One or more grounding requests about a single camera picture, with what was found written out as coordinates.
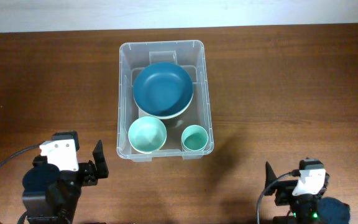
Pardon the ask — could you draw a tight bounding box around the mint green small bowl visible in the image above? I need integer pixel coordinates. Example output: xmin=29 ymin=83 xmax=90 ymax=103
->
xmin=128 ymin=116 xmax=167 ymax=154

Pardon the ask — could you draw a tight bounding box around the beige bowl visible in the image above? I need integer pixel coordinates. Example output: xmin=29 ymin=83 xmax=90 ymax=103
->
xmin=138 ymin=98 xmax=193 ymax=119

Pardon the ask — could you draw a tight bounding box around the mint green cup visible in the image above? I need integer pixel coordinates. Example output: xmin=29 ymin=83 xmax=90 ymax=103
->
xmin=181 ymin=124 xmax=209 ymax=146

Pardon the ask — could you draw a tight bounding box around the cream cup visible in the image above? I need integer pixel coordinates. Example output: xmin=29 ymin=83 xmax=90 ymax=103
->
xmin=181 ymin=144 xmax=206 ymax=152

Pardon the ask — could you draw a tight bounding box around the blue bowl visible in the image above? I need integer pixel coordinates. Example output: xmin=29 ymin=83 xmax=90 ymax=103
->
xmin=133 ymin=62 xmax=194 ymax=118

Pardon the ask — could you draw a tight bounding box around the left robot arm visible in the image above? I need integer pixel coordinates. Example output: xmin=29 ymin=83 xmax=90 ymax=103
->
xmin=18 ymin=131 xmax=109 ymax=223

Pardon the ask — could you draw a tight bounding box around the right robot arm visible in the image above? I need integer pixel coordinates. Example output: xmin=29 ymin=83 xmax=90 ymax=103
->
xmin=255 ymin=158 xmax=351 ymax=224

